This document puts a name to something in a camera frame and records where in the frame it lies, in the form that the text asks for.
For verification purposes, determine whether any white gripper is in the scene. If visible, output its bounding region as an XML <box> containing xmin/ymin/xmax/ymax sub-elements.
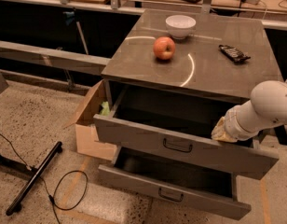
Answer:
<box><xmin>211</xmin><ymin>105</ymin><xmax>258</xmax><ymax>143</ymax></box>

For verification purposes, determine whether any grey top drawer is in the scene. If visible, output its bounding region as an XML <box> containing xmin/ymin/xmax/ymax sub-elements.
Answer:
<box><xmin>94</xmin><ymin>86</ymin><xmax>279</xmax><ymax>179</ymax></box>

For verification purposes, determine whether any grey drawer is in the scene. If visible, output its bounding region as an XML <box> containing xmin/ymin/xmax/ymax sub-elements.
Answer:
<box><xmin>99</xmin><ymin>147</ymin><xmax>251</xmax><ymax>220</ymax></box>
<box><xmin>94</xmin><ymin>86</ymin><xmax>279</xmax><ymax>179</ymax></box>

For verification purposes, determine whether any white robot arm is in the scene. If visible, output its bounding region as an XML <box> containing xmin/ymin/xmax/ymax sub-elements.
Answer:
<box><xmin>212</xmin><ymin>80</ymin><xmax>287</xmax><ymax>143</ymax></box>

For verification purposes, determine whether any grey bottom drawer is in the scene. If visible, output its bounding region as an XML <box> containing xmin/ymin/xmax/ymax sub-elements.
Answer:
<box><xmin>99</xmin><ymin>147</ymin><xmax>251</xmax><ymax>220</ymax></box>

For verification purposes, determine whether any grey metal drawer cabinet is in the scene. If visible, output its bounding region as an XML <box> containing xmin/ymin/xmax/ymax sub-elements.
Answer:
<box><xmin>101</xmin><ymin>8</ymin><xmax>285</xmax><ymax>147</ymax></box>

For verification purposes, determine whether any black snack packet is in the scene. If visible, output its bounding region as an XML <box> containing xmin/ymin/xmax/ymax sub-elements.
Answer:
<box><xmin>219</xmin><ymin>45</ymin><xmax>250</xmax><ymax>63</ymax></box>

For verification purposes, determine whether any red apple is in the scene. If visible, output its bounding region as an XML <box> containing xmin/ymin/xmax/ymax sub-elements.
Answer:
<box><xmin>153</xmin><ymin>36</ymin><xmax>175</xmax><ymax>61</ymax></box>

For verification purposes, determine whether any white bowl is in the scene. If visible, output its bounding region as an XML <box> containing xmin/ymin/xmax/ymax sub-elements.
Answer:
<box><xmin>165</xmin><ymin>15</ymin><xmax>196</xmax><ymax>39</ymax></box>

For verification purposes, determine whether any green bag in box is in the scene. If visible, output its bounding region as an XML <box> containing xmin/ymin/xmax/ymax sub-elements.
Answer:
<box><xmin>100</xmin><ymin>102</ymin><xmax>110</xmax><ymax>116</ymax></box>

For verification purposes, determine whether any cardboard box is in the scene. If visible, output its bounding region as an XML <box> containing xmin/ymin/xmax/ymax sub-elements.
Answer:
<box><xmin>64</xmin><ymin>81</ymin><xmax>116</xmax><ymax>161</ymax></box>

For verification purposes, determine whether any grey metal rail beam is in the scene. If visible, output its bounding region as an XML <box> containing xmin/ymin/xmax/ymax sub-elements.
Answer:
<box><xmin>0</xmin><ymin>41</ymin><xmax>109</xmax><ymax>76</ymax></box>

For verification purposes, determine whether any black cable on floor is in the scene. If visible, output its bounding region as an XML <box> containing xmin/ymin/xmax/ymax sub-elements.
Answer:
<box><xmin>0</xmin><ymin>129</ymin><xmax>89</xmax><ymax>224</ymax></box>

